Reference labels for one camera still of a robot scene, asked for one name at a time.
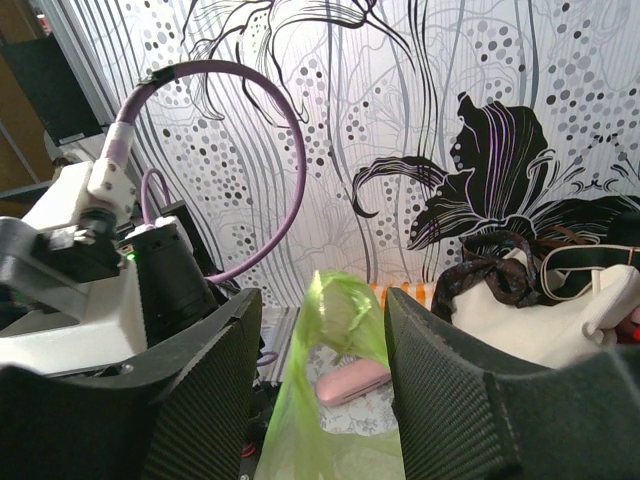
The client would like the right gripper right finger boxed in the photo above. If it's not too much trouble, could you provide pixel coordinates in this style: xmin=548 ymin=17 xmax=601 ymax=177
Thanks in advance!
xmin=384 ymin=288 xmax=639 ymax=479

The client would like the black round hat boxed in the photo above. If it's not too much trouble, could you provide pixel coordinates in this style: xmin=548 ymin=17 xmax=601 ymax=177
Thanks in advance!
xmin=538 ymin=196 xmax=639 ymax=299

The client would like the cream canvas tote bag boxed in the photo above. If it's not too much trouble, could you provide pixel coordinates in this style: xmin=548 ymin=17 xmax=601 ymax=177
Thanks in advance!
xmin=451 ymin=245 xmax=639 ymax=369

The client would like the pink cylindrical pouch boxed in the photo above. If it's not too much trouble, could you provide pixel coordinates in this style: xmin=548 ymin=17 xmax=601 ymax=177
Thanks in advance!
xmin=315 ymin=359 xmax=391 ymax=407

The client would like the dark braided strap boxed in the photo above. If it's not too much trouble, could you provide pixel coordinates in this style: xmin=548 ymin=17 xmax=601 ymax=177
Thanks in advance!
xmin=430 ymin=230 xmax=546 ymax=316

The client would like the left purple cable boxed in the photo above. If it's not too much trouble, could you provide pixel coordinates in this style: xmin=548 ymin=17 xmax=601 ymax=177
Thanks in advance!
xmin=104 ymin=58 xmax=307 ymax=286

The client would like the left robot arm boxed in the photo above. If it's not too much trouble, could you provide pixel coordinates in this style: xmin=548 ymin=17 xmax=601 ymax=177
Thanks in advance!
xmin=1 ymin=201 xmax=225 ymax=375

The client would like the green plastic trash bag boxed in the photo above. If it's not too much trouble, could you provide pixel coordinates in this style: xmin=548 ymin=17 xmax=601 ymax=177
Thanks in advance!
xmin=255 ymin=271 xmax=405 ymax=479

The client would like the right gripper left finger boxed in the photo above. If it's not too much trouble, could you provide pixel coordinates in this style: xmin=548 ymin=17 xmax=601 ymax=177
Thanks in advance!
xmin=1 ymin=289 xmax=262 ymax=479

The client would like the orange checkered towel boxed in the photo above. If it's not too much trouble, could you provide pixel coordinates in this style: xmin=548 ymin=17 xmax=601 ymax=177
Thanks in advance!
xmin=367 ymin=281 xmax=441 ymax=309

